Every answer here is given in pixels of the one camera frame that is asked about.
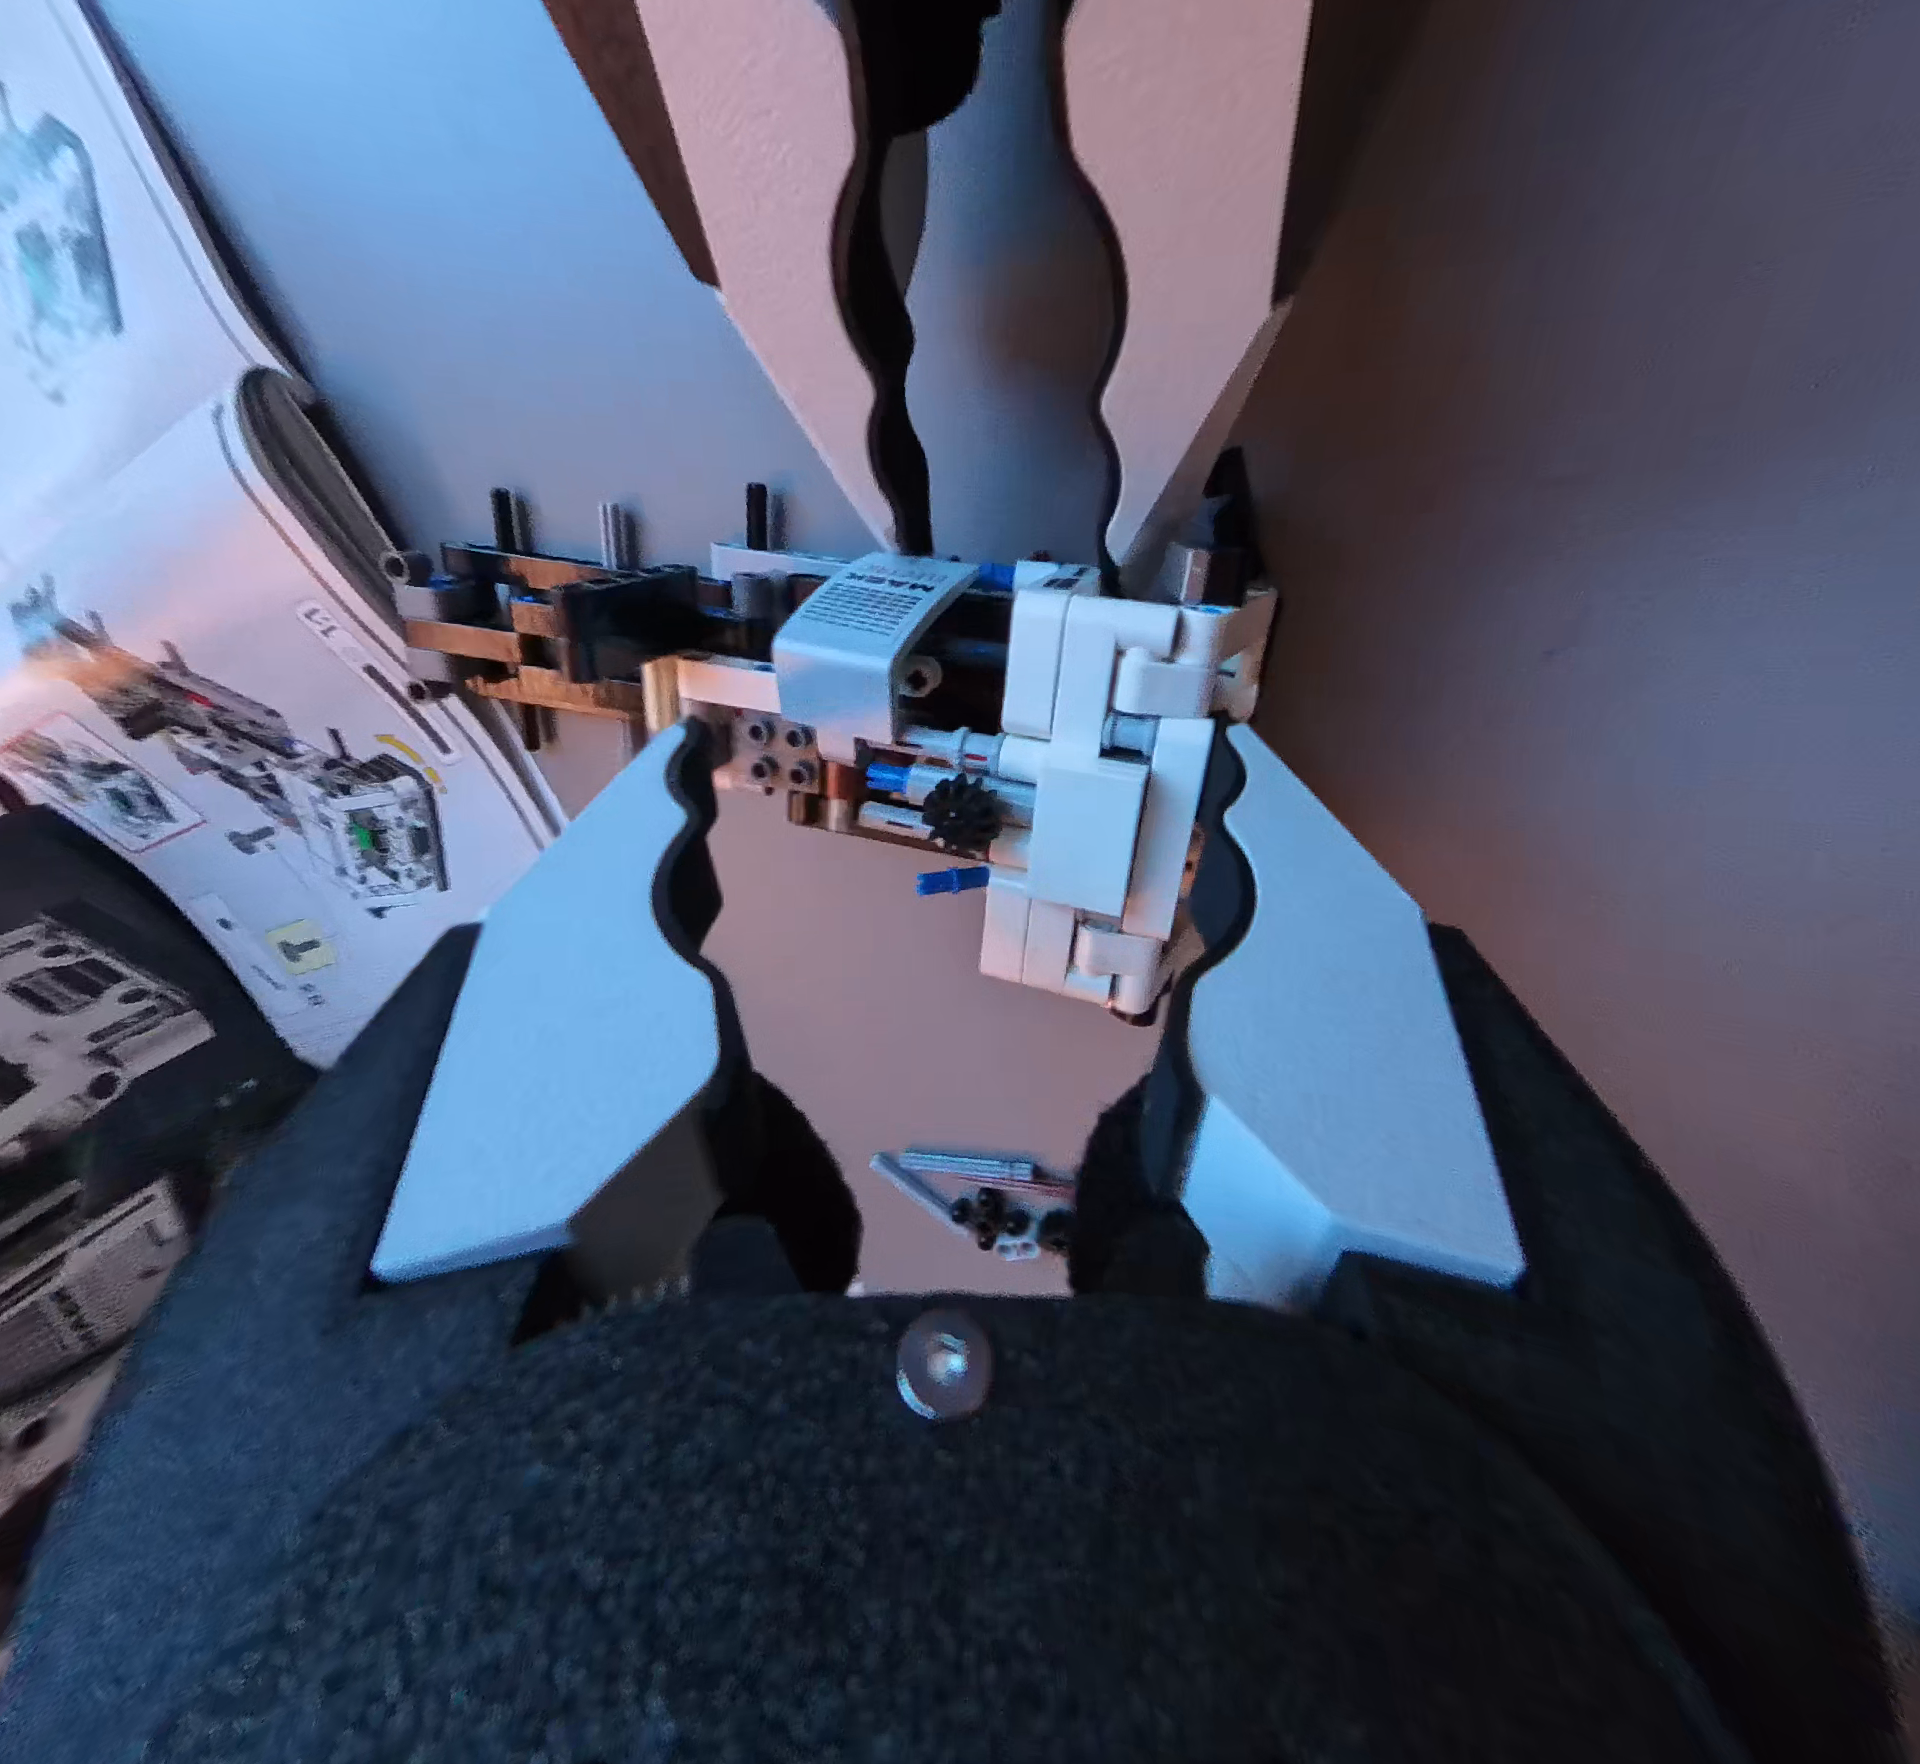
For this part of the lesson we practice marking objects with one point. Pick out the dark printed lego box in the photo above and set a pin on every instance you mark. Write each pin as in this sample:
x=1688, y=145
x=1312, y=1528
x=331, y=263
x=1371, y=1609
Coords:
x=89, y=1045

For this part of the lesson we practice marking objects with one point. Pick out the lego instruction booklet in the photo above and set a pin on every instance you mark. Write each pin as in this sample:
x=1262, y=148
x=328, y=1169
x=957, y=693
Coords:
x=150, y=565

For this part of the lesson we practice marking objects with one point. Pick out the white and black lego model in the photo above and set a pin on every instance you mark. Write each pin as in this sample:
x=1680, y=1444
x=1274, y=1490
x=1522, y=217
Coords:
x=1109, y=835

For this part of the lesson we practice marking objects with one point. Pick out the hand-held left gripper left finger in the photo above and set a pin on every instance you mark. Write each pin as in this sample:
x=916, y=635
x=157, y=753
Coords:
x=570, y=1030

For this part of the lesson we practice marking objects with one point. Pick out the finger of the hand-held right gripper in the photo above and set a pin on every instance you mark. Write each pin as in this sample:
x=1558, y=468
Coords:
x=751, y=145
x=1214, y=145

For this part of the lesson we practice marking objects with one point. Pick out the short grey lego axle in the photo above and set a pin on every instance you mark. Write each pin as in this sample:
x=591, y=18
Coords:
x=916, y=1185

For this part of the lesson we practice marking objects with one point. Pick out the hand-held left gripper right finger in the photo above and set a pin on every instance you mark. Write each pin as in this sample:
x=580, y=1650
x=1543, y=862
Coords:
x=1336, y=1045

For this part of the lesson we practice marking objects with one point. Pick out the black lego pin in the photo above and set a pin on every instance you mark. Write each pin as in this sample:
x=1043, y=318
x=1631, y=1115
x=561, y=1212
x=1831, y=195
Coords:
x=1043, y=1227
x=979, y=1212

